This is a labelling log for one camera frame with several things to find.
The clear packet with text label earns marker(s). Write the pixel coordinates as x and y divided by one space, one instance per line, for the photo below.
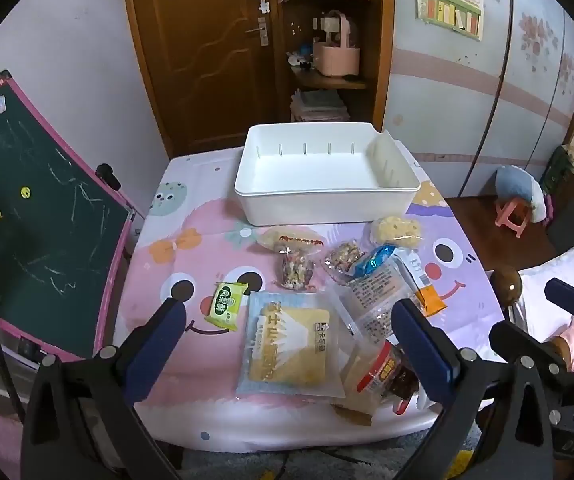
372 300

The pale snack packet red strip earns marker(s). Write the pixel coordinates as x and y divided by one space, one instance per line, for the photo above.
292 238

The white plastic bin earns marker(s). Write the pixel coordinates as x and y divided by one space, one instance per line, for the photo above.
317 175

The brown wooden door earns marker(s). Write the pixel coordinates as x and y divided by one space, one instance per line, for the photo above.
202 60

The wall poster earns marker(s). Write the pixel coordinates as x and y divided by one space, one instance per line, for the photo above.
449 2

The pink basket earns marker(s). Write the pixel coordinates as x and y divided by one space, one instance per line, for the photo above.
337 55

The black chalkboard knob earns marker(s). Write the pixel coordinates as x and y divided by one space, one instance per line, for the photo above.
108 176

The blue snack packet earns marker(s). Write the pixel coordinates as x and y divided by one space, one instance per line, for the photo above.
374 260

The stack of folded cloths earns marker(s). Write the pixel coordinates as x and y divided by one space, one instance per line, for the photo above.
319 106

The pink plastic stool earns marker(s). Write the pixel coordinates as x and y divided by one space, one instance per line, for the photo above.
514 217

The floral wardrobe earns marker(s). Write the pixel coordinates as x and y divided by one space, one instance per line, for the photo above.
497 100

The pink framed chalkboard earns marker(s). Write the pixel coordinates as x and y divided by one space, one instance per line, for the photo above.
42 240

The white door hook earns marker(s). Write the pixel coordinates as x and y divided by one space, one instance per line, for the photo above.
264 6

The white and orange snack packet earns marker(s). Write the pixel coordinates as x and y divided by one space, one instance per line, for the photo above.
429 300

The small toys on shelf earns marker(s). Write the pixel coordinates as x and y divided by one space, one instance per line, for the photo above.
299 57

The large yellow cake packet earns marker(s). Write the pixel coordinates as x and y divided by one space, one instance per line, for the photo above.
289 345

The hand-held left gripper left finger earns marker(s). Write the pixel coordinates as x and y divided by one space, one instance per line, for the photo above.
159 340

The green snack packet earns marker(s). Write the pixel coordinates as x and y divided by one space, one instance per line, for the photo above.
224 305

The round wooden bedpost knob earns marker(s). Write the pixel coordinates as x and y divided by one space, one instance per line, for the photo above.
506 286

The cartoon printed tablecloth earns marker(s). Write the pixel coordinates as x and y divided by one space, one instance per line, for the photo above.
177 360

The red label snack packet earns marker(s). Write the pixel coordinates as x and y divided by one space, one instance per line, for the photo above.
382 370

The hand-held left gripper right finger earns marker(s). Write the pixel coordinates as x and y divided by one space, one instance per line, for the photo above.
419 345

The clear nut mix packet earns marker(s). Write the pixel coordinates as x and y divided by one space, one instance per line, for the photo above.
294 270
343 257

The white pillow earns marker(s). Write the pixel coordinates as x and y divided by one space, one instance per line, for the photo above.
552 275

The wooden corner shelf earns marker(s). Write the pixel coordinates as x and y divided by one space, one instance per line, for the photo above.
377 60

